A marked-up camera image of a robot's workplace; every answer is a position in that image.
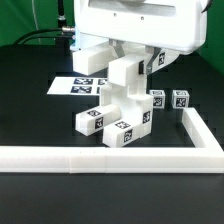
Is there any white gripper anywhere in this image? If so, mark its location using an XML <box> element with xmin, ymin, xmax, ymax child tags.
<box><xmin>74</xmin><ymin>0</ymin><xmax>208</xmax><ymax>75</ymax></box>

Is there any white chair back frame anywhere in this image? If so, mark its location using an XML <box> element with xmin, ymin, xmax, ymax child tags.
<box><xmin>72</xmin><ymin>41</ymin><xmax>183</xmax><ymax>88</ymax></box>

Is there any white chair seat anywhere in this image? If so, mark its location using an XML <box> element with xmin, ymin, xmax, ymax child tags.
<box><xmin>99</xmin><ymin>75</ymin><xmax>153</xmax><ymax>138</ymax></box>

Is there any small white marker block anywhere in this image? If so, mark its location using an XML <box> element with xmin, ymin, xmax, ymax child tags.
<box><xmin>75</xmin><ymin>104</ymin><xmax>121</xmax><ymax>136</ymax></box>

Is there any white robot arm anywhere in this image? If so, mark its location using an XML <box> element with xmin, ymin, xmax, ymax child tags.
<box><xmin>74</xmin><ymin>0</ymin><xmax>210</xmax><ymax>73</ymax></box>

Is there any white marker base sheet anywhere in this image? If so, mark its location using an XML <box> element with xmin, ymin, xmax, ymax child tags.
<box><xmin>47</xmin><ymin>77</ymin><xmax>107</xmax><ymax>96</ymax></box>

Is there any black cable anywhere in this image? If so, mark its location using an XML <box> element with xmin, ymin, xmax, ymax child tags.
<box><xmin>13</xmin><ymin>29</ymin><xmax>64</xmax><ymax>46</ymax></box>

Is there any white U-shaped obstacle frame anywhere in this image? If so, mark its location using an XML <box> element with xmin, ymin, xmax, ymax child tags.
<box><xmin>0</xmin><ymin>108</ymin><xmax>224</xmax><ymax>174</ymax></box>

